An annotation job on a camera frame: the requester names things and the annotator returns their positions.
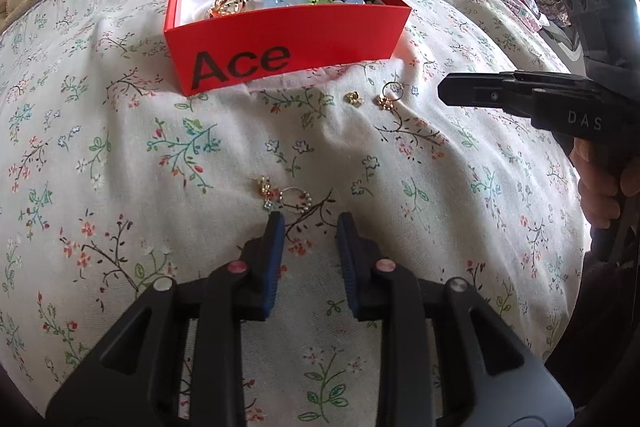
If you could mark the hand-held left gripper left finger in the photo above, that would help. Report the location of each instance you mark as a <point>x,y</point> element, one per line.
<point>275,257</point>

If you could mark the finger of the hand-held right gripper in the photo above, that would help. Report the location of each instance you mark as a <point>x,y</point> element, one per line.
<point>475,91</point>

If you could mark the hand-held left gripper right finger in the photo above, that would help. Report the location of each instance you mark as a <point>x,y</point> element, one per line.
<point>347,257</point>

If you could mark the pearl hoop earring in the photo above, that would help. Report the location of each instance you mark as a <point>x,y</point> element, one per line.
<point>295,201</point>

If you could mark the gold crystal earring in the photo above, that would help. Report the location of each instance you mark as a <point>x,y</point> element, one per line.
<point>266,192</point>

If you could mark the red cardboard box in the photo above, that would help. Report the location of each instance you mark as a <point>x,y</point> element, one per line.
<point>300,52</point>

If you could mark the person's right forearm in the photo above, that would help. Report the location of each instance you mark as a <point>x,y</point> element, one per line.
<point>605,307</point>

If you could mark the person's right hand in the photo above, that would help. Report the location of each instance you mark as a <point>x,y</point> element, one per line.
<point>597,202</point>

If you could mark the thin gold hoop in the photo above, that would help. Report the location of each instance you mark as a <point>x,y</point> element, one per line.
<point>393,83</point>

